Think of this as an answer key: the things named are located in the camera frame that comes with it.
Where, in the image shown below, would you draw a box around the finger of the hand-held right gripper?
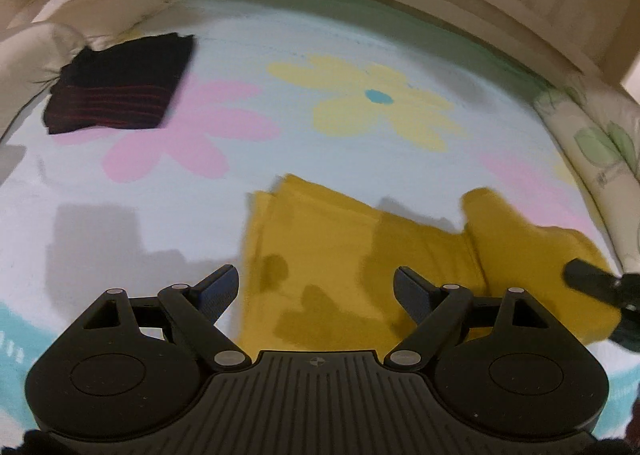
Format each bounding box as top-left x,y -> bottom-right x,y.
563,257 -> 640,310
610,309 -> 640,355

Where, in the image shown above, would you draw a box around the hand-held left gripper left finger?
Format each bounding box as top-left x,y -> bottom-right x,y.
82,264 -> 253,372

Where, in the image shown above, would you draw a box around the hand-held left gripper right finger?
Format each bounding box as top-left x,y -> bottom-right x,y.
384,266 -> 553,371

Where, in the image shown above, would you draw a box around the yellow pants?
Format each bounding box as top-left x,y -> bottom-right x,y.
239,174 -> 622,352

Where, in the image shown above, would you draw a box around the leaf-print white pillow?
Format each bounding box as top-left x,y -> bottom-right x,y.
531,74 -> 640,277

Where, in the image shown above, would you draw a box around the floral printed blanket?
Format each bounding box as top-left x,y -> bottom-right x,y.
0,0 -> 640,436

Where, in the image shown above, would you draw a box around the black red-striped folded cloth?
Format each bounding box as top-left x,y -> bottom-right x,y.
42,32 -> 196,136

